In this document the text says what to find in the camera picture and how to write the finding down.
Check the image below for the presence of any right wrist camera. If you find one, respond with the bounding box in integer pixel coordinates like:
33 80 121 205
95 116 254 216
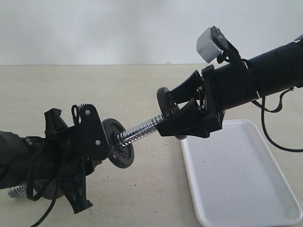
196 26 248 69

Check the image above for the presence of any chrome dumbbell bar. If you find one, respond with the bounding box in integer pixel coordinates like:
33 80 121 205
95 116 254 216
8 114 164 198

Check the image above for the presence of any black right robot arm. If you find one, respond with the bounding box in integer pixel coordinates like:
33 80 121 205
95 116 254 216
156 41 303 138

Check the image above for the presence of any black far-end weight plate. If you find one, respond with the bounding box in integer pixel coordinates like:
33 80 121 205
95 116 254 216
102 118 135 169

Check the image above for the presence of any white rectangular tray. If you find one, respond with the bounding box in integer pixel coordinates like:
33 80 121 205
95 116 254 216
181 119 303 227

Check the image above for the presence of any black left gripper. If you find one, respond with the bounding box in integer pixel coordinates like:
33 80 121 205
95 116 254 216
27 108 101 208

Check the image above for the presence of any black right camera cable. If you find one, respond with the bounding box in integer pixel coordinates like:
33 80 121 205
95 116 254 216
250 88 303 153

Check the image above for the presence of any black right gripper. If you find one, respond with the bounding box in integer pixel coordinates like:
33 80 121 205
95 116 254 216
156 65 224 139

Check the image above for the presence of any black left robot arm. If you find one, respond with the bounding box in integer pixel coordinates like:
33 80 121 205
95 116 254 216
0 104 108 213

